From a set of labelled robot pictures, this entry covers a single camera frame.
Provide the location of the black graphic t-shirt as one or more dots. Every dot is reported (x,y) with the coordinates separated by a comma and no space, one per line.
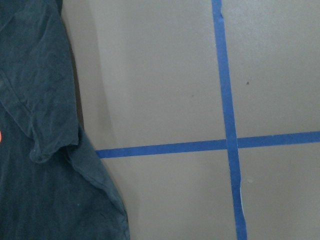
(53,185)

